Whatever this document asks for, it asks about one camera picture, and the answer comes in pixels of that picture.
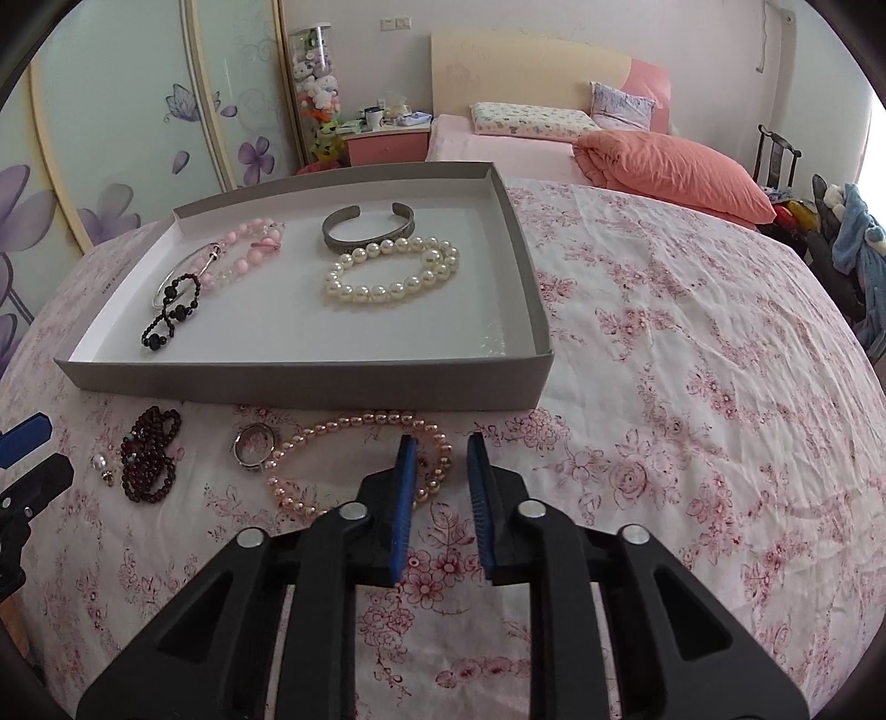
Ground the pink bead bracelet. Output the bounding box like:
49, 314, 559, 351
195, 216, 288, 295

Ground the patterned white pillow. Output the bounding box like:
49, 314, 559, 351
469, 101, 602, 144

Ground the orange folded duvet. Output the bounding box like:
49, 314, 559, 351
571, 129, 777, 227

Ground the black bead bracelet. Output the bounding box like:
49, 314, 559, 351
140, 273, 207, 351

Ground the pink and white nightstand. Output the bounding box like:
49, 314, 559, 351
342, 117, 434, 168

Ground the thin silver bangle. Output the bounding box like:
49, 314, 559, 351
151, 239, 226, 310

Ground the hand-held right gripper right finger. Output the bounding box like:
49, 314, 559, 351
466, 432, 811, 720

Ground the cream and pink headboard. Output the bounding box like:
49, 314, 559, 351
430, 29, 672, 136

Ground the grey cardboard tray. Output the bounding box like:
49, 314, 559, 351
54, 161, 557, 409

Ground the dark red bead bracelet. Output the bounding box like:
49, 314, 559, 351
119, 406, 184, 505

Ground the grey chair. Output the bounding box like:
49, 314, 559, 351
806, 173, 873, 320

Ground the red and yellow toy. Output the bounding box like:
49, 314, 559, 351
771, 197, 821, 233

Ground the floral sliding-door wardrobe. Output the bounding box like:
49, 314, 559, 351
0, 0, 312, 361

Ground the lilac printed pillow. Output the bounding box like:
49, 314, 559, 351
589, 81, 657, 131

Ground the pink bed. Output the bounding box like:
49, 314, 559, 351
424, 114, 596, 184

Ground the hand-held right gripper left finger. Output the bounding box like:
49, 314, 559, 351
76, 435, 420, 720

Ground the clear tube of plush toys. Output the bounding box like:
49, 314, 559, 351
287, 24, 343, 163

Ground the silver ring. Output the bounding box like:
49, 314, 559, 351
231, 423, 279, 472

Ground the wide silver cuff bracelet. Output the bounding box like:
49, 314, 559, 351
321, 202, 416, 251

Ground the blue fleece garment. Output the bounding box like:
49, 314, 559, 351
831, 183, 886, 361

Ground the white pearl bracelet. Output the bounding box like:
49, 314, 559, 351
324, 235, 461, 306

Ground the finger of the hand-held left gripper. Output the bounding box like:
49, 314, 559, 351
0, 453, 75, 522
0, 413, 54, 468

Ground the dark wooden chair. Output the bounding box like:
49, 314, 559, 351
754, 125, 804, 191

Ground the pink pearl necklace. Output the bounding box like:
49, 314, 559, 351
265, 410, 454, 517

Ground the air conditioner pipe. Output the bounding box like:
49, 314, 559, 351
751, 0, 790, 74

